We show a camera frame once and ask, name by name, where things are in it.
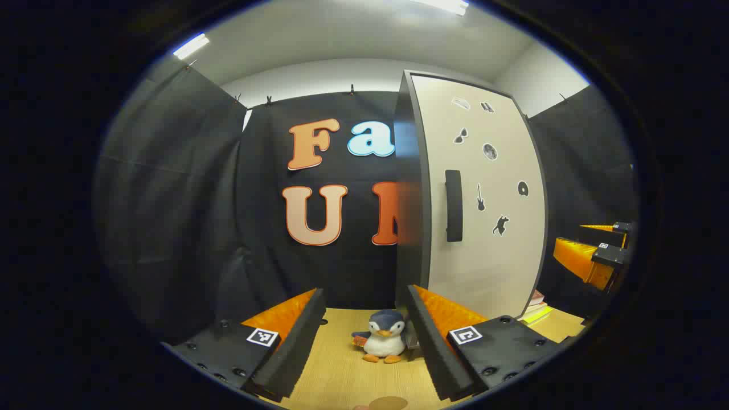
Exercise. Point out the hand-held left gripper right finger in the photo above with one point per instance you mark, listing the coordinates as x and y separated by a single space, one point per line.
438 353

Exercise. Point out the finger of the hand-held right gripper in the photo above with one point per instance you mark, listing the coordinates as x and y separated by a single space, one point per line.
575 256
622 228

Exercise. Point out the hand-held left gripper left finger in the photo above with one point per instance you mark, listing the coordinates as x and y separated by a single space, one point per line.
290 353

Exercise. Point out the round brown coaster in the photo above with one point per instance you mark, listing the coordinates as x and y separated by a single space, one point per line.
388 403

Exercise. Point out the white cabinet door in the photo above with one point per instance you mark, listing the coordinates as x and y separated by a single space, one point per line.
501 256

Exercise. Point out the grey cabinet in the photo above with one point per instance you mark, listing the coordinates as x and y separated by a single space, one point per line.
407 142

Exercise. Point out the penguin plush toy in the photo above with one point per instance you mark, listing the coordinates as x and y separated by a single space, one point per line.
386 339

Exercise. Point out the brown cover book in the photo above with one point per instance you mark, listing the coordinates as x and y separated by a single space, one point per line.
538 297

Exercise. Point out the yellow book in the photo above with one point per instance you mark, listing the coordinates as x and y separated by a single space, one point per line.
535 316

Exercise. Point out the black backdrop cloth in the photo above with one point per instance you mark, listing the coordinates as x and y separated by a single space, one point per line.
171 199

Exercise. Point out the ceiling light panel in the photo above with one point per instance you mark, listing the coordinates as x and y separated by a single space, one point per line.
444 5
191 46

